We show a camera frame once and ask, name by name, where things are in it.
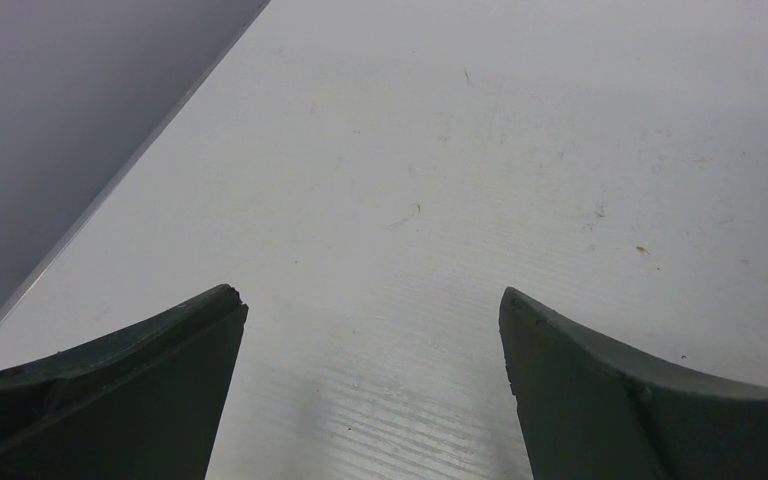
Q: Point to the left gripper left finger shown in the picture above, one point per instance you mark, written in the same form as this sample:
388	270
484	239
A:
143	402

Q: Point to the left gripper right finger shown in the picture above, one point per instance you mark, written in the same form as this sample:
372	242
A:
592	407

